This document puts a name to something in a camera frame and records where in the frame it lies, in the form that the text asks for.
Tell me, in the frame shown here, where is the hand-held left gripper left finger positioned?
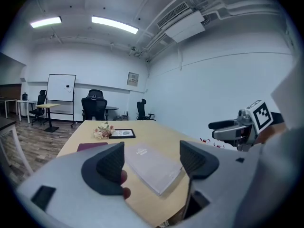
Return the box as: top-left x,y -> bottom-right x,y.
16,141 -> 154,228

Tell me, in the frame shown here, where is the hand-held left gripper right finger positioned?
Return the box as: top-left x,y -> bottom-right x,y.
166,140 -> 264,228

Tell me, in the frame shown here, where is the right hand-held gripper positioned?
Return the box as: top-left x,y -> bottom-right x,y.
208,99 -> 272,152

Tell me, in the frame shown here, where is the maroon book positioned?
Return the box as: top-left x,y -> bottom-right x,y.
77,142 -> 109,153

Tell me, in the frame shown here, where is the grey book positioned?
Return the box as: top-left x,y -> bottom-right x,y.
124,142 -> 183,197

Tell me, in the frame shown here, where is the person's right forearm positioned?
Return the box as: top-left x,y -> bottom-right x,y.
255,122 -> 287,145

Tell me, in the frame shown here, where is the person's left hand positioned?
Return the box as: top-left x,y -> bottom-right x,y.
120,169 -> 132,200

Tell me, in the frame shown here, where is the pale flower bouquet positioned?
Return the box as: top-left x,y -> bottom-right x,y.
93,122 -> 116,139

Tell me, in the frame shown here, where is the light wooden table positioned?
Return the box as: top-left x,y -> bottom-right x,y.
56,120 -> 214,228

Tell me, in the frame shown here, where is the person's beige shirt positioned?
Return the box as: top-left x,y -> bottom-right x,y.
260,56 -> 304,223

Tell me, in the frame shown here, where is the black mesh office chair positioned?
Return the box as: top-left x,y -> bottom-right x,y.
81,89 -> 108,122

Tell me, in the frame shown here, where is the round dark marble table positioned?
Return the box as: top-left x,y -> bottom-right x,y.
105,106 -> 119,121

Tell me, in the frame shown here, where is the white table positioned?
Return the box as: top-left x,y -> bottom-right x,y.
16,100 -> 38,124

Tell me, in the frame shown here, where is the whiteboard on black stand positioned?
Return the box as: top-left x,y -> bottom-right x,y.
46,74 -> 77,128

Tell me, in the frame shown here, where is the white-legged brown table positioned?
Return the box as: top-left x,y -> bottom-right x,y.
0,98 -> 18,120

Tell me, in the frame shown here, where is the white ceiling air conditioner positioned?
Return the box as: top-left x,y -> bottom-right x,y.
156,1 -> 206,44

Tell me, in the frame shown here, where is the long ceiling light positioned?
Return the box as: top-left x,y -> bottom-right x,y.
91,15 -> 139,35
30,16 -> 62,29

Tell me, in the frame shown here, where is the black picture frame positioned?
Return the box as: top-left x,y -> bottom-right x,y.
109,129 -> 136,139

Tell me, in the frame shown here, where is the yellow pedestal table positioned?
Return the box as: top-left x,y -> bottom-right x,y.
35,103 -> 61,133

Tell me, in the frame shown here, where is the grey electrical wall panel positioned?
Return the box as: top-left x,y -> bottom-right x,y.
127,72 -> 140,87

